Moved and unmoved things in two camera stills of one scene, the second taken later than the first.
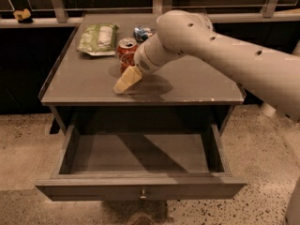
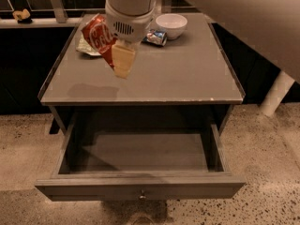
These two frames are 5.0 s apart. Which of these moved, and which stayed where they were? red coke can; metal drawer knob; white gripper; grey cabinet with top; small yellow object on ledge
Moved: red coke can; white gripper
Stayed: metal drawer knob; small yellow object on ledge; grey cabinet with top
